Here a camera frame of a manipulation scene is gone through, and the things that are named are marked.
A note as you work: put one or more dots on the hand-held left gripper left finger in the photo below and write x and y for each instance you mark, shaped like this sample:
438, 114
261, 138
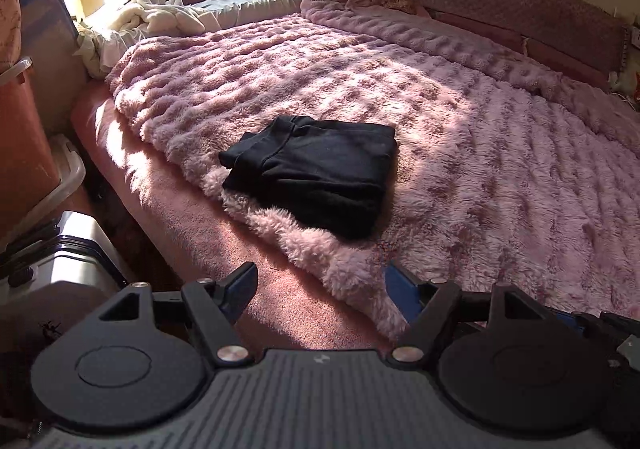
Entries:
243, 294

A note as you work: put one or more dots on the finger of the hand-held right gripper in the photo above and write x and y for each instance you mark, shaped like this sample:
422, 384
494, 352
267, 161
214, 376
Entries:
575, 321

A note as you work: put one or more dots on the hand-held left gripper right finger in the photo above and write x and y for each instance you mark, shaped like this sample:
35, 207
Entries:
402, 289

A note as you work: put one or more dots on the black pants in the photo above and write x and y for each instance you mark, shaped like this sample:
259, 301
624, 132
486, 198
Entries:
320, 169

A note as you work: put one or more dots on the pink bed sheet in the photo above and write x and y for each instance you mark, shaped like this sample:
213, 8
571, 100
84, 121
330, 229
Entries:
175, 209

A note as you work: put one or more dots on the pink fluffy blanket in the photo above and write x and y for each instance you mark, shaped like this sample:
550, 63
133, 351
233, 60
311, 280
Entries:
475, 179

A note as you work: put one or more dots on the silver suitcase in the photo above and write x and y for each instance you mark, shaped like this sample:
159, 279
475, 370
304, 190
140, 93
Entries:
80, 254

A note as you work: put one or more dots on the cream plush toy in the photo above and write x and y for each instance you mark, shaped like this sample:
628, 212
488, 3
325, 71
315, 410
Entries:
625, 86

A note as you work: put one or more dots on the lilac ribbed blanket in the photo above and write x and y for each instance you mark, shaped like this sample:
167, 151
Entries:
450, 44

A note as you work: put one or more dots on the orange storage box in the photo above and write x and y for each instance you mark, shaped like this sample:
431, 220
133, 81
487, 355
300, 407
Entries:
25, 144

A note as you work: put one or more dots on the pink floral pillow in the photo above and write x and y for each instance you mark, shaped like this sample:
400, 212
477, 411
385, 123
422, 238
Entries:
395, 3

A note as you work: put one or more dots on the cream crumpled blanket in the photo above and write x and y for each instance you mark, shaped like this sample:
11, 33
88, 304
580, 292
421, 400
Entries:
160, 19

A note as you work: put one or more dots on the light grey mattress pad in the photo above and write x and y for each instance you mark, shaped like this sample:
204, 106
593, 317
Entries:
250, 6

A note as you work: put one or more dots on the grey striped chair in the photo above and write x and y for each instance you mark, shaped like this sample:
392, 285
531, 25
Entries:
50, 39

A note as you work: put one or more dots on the white wall socket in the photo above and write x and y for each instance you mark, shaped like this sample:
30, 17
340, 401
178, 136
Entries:
636, 36

